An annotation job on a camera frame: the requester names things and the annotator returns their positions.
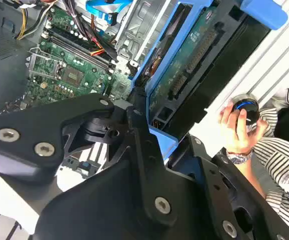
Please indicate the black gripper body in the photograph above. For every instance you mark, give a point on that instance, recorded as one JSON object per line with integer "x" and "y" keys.
{"x": 104, "y": 207}

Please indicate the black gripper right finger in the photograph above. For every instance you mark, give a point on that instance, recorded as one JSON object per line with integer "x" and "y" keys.
{"x": 214, "y": 190}

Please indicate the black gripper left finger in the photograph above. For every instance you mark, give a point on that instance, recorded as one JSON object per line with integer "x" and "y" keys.
{"x": 34, "y": 130}

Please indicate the hard disk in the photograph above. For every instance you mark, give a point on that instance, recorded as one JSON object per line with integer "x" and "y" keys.
{"x": 184, "y": 62}

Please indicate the person's hand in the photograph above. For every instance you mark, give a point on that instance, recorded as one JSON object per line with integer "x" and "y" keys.
{"x": 237, "y": 137}

